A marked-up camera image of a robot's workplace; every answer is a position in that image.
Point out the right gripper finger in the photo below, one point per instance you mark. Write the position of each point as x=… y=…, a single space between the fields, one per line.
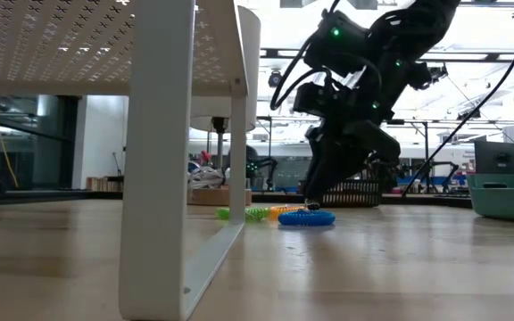
x=328 y=165
x=375 y=140

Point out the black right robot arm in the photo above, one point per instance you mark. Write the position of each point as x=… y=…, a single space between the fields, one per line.
x=417 y=22

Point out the black mesh basket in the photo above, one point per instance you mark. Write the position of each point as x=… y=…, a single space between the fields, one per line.
x=359 y=194

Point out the blue coil wristband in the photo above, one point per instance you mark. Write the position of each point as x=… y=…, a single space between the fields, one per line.
x=306 y=218

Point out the orange-yellow coil wristband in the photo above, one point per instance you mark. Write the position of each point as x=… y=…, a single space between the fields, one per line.
x=284 y=209

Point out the green coil wristband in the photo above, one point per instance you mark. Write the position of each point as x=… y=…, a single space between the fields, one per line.
x=257 y=213

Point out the black ceiling spotlight cluster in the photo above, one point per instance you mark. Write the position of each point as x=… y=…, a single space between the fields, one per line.
x=437 y=73

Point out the black overhead rig bar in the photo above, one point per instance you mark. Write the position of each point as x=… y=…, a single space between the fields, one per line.
x=462 y=56

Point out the dark computer monitor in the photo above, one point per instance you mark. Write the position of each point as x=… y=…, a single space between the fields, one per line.
x=498 y=158

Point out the teal plastic bin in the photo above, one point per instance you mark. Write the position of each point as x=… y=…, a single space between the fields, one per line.
x=507 y=200

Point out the white perforated metal shelf riser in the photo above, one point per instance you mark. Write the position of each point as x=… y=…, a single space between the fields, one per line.
x=156 y=178

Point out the wooden slat crate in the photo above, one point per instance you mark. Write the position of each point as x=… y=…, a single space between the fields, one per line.
x=103 y=183

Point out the black background rig frame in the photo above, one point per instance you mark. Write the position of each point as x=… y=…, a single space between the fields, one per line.
x=426 y=138

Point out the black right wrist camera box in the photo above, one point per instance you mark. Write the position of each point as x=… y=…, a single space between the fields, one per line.
x=337 y=49

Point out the black aluminium table frame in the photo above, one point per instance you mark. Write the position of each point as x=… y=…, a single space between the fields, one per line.
x=417 y=200

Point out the round black overhead camera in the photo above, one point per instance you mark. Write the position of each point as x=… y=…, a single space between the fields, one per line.
x=276 y=79

